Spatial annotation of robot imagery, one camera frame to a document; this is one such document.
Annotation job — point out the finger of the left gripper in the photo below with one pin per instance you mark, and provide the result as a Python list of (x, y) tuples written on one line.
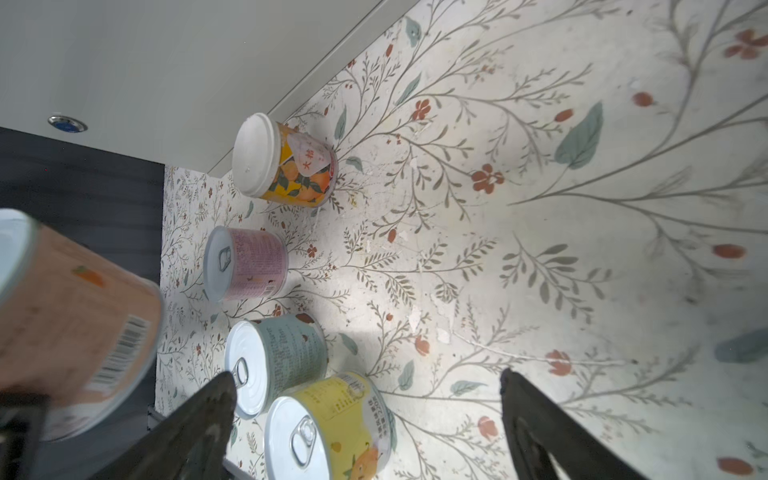
[(23, 418)]

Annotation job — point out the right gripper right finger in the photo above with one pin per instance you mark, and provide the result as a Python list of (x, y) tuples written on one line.
[(542, 437)]

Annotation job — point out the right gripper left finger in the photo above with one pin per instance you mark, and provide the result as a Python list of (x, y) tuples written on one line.
[(189, 444)]

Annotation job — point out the orange label can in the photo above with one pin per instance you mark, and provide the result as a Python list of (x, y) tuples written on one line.
[(75, 327)]

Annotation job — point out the green label can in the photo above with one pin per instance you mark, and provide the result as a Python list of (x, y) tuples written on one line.
[(270, 357)]

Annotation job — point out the yellow label can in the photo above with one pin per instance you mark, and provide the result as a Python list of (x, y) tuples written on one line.
[(337, 428)]

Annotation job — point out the pink label can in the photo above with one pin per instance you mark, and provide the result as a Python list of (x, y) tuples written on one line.
[(242, 264)]

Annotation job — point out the floral patterned mat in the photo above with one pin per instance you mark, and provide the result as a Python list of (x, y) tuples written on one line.
[(576, 190)]

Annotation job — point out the orange fruit can white lid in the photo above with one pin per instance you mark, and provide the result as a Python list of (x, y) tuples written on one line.
[(276, 163)]

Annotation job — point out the grey metal cabinet box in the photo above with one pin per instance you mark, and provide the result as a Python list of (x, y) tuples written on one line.
[(172, 81)]

